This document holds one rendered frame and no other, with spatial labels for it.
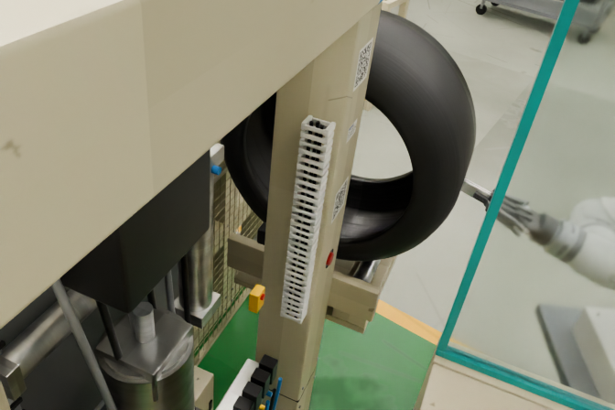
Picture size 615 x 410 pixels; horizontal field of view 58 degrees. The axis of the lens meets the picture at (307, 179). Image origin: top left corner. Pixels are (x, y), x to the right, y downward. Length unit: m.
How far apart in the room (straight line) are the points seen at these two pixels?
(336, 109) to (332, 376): 1.55
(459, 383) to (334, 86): 0.49
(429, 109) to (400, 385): 1.45
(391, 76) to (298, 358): 0.69
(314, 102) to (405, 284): 1.89
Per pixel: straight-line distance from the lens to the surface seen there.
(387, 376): 2.39
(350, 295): 1.35
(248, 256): 1.41
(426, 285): 2.78
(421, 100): 1.14
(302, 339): 1.32
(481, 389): 0.80
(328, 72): 0.92
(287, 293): 1.18
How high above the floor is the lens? 1.88
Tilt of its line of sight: 35 degrees down
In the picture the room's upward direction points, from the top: 7 degrees clockwise
